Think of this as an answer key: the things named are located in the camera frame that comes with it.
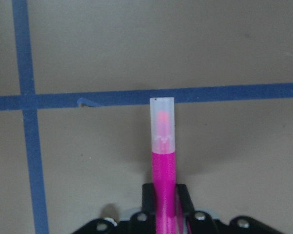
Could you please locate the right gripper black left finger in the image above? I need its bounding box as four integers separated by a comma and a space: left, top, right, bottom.
141, 183, 156, 215

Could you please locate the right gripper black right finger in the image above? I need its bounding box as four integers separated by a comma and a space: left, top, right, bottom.
176, 184, 194, 216

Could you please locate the pink highlighter pen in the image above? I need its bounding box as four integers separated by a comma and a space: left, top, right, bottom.
149, 97, 177, 234

